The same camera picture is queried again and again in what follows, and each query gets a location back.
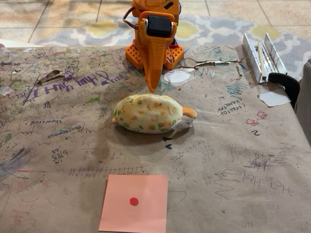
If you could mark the aluminium miter box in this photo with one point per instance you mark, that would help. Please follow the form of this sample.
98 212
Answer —
257 63

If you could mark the white torn paper piece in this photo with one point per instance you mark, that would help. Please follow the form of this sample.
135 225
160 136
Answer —
274 98

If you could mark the brown dried leaf scrap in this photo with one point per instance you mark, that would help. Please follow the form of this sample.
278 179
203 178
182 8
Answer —
49 75

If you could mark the orange SO-100 robot arm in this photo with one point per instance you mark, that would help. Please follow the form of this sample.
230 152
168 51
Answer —
151 4

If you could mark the black clamp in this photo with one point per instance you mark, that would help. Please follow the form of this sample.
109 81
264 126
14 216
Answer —
286 81

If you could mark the orange gripper black servo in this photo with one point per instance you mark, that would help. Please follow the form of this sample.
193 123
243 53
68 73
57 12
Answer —
157 26

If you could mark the white spotted cat plush toy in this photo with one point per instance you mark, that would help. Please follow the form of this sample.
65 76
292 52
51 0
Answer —
147 114

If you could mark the grey upholstered chair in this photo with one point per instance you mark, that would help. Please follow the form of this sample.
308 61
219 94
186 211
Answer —
305 102

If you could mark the pink square paper sheet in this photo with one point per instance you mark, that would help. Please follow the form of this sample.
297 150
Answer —
133 213

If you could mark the scribbled brown paper table cover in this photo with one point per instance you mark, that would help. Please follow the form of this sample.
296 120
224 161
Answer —
73 136

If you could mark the grey yellow patterned rug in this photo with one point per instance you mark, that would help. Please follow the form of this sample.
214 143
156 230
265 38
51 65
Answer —
218 29

